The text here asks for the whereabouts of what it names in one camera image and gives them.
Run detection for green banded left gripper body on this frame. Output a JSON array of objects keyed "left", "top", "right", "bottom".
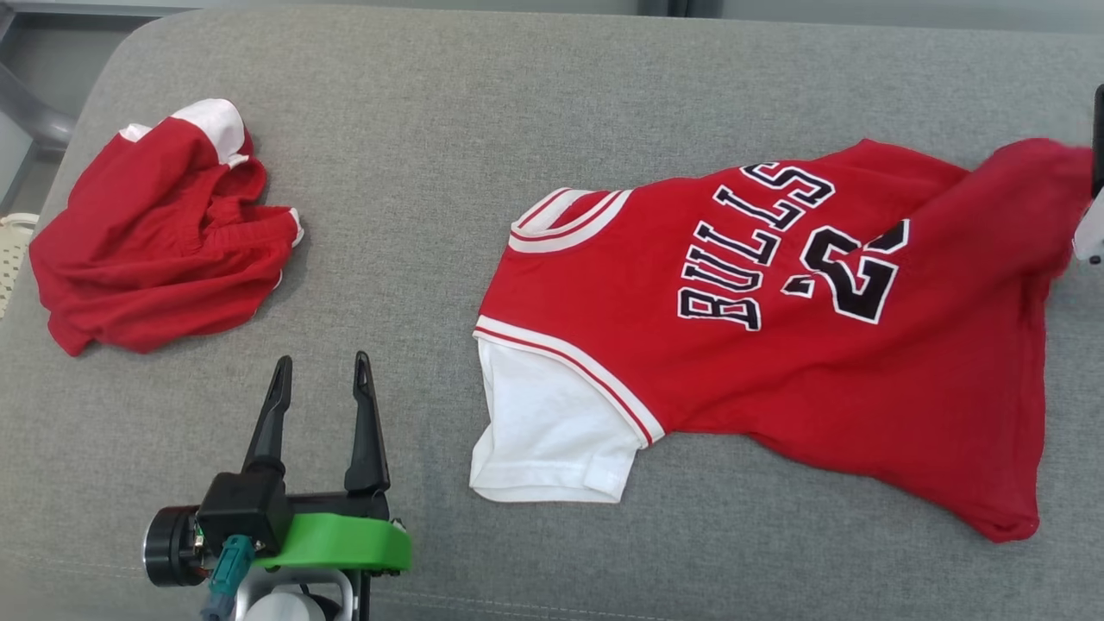
[{"left": 142, "top": 492, "right": 413, "bottom": 587}]

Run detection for white perforated laundry basket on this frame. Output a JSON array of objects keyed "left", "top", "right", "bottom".
[{"left": 0, "top": 213, "right": 40, "bottom": 320}]

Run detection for teal left camera cable connector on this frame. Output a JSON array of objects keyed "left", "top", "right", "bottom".
[{"left": 203, "top": 533, "right": 258, "bottom": 621}]

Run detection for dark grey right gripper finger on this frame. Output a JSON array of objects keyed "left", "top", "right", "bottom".
[{"left": 1092, "top": 84, "right": 1104, "bottom": 201}]

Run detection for red shorts with white hem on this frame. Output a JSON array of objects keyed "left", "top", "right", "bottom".
[{"left": 28, "top": 97, "right": 304, "bottom": 357}]

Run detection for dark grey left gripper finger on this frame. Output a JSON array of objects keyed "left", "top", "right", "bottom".
[
  {"left": 241, "top": 355, "right": 294, "bottom": 475},
  {"left": 345, "top": 350, "right": 392, "bottom": 495}
]

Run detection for grey curved metal leg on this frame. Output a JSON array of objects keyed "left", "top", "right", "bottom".
[{"left": 0, "top": 65, "right": 77, "bottom": 154}]

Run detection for grey fabric sofa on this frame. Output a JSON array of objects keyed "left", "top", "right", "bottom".
[{"left": 0, "top": 4, "right": 1104, "bottom": 621}]

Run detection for grey partition post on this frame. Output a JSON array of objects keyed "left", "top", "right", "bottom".
[{"left": 638, "top": 0, "right": 721, "bottom": 18}]

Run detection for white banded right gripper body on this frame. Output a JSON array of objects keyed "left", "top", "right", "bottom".
[{"left": 1072, "top": 191, "right": 1104, "bottom": 267}]

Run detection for red Bulls basketball jersey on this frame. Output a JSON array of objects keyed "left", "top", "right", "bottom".
[{"left": 470, "top": 136, "right": 1096, "bottom": 544}]

